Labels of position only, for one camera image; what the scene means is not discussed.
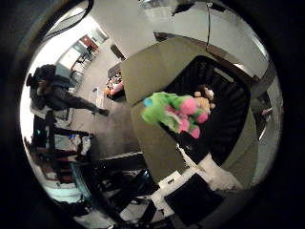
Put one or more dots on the green and pink dinosaur plush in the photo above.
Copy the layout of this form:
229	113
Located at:
168	111

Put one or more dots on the black slatted container basket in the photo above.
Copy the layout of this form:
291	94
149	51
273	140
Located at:
222	120

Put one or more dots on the pile of colourful plush toys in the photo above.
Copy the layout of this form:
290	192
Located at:
113	86

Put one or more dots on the black equipment rack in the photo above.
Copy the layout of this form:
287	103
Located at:
124	187

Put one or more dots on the tan plush toy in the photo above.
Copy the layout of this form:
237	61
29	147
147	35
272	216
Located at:
205	101

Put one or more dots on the person in dark clothes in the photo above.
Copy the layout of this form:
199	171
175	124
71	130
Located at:
54	95

